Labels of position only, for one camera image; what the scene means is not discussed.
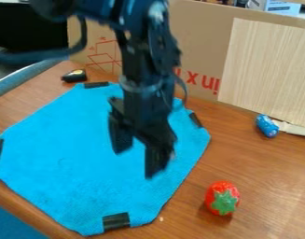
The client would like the red toy strawberry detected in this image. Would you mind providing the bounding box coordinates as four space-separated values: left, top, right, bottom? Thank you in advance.
202 180 243 218

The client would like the blue toy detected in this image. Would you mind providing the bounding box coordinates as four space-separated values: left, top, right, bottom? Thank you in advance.
254 114 281 139

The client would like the wooden board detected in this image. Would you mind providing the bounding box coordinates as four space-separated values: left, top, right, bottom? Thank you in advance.
216 17 305 129

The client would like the cardboard box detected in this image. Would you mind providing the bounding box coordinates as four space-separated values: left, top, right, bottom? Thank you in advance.
65 0 305 104

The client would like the black and yellow toy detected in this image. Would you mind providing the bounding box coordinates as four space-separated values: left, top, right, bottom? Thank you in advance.
60 69 89 84

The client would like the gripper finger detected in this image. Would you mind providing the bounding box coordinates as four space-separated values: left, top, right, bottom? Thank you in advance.
143 143 176 179
105 113 135 155

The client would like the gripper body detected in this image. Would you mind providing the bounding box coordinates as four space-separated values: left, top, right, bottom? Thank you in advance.
105 74 180 149

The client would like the blue cloth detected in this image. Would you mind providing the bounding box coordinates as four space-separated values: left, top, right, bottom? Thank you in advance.
0 81 213 237

